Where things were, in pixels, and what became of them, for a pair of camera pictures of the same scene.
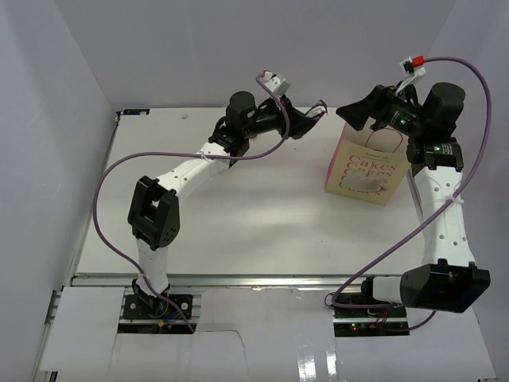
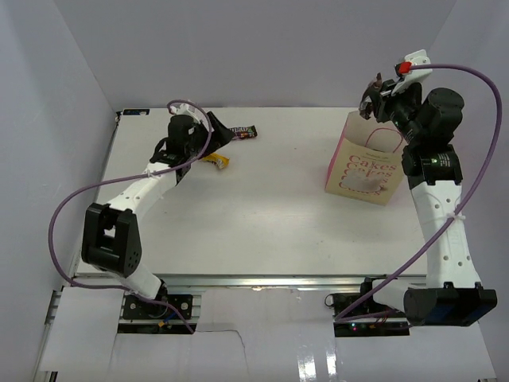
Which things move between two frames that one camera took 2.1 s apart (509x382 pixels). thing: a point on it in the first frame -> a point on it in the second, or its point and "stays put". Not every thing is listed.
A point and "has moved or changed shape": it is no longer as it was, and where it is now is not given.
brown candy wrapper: x=317 y=111 has moved or changed shape
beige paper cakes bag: x=369 y=165 stays put
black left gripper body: x=280 y=122 -> x=217 y=138
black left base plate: x=158 y=307 stays put
